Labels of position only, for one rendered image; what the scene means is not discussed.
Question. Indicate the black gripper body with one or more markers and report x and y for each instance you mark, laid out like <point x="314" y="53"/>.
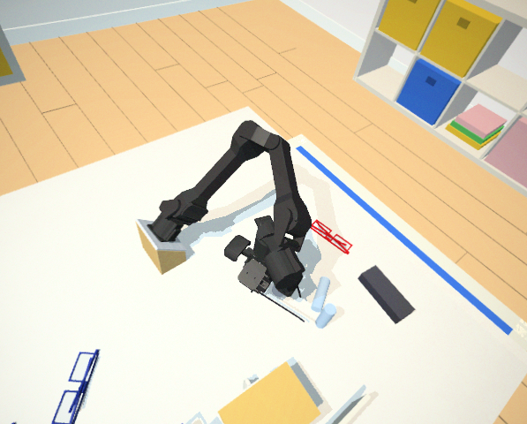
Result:
<point x="238" y="246"/>

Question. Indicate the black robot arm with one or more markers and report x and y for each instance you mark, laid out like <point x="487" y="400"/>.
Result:
<point x="291" y="215"/>

